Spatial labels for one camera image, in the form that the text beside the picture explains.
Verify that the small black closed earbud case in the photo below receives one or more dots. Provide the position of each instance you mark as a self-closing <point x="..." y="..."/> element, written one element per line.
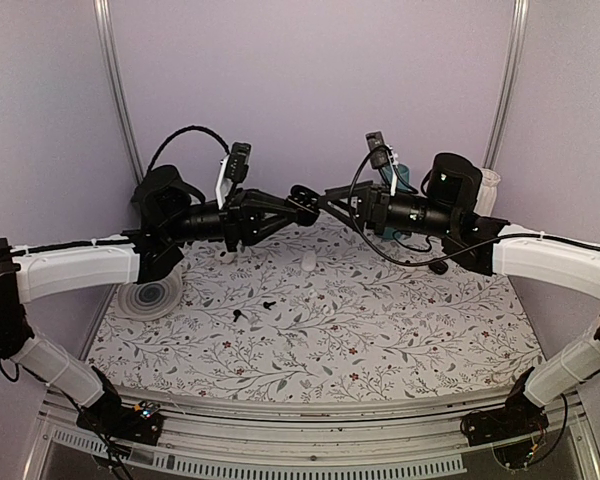
<point x="439" y="268"/>

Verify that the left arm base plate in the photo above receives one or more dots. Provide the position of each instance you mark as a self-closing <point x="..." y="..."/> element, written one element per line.
<point x="141" y="423"/>

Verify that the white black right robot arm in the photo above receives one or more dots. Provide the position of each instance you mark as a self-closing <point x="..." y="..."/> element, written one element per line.
<point x="487" y="246"/>

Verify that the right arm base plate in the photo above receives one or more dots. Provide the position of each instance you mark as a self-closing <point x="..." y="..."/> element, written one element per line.
<point x="488" y="426"/>

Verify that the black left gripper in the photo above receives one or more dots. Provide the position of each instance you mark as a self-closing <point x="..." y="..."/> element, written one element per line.
<point x="240" y="218"/>

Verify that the white open earbud case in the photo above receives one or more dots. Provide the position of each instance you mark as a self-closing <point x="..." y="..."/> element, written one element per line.
<point x="225" y="257"/>

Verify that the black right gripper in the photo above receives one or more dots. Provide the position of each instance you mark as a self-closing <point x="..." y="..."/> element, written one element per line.
<point x="368" y="193"/>

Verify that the white spiral plate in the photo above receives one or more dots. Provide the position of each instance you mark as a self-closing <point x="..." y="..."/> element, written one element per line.
<point x="150" y="301"/>

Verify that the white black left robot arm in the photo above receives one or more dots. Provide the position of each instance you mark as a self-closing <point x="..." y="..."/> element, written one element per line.
<point x="173" y="214"/>

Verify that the aluminium frame post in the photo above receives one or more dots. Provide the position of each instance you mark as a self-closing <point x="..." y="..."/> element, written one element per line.
<point x="104" y="23"/>
<point x="512" y="64"/>

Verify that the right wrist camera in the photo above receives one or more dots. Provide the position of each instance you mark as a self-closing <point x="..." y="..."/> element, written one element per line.
<point x="382" y="159"/>

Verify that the aluminium front rail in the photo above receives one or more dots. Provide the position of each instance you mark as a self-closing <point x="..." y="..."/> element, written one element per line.
<point x="399" y="439"/>

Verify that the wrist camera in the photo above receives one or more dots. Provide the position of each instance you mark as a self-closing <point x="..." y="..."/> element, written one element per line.
<point x="233" y="171"/>
<point x="382" y="159"/>

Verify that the white ribbed vase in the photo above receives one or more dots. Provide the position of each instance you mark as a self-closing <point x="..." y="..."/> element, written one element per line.
<point x="487" y="194"/>

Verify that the left aluminium frame post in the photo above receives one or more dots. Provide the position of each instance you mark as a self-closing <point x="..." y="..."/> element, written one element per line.
<point x="104" y="23"/>

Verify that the right aluminium frame post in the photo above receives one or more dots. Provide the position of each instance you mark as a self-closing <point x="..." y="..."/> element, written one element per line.
<point x="512" y="64"/>

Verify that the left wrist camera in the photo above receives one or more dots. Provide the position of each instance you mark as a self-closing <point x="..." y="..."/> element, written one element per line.
<point x="233" y="171"/>

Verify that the teal tall vase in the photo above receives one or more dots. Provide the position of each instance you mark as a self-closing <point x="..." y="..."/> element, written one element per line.
<point x="400" y="175"/>

